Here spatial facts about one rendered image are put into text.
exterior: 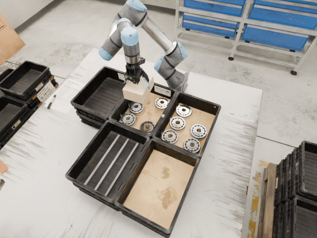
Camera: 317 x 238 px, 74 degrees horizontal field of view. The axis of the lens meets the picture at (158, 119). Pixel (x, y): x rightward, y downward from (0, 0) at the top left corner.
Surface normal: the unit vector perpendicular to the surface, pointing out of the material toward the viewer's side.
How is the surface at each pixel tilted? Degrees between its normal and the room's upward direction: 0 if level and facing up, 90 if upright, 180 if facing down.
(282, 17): 90
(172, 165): 0
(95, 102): 0
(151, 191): 0
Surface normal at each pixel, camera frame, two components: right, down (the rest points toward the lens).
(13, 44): 0.88, 0.12
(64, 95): -0.02, -0.58
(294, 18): -0.37, 0.77
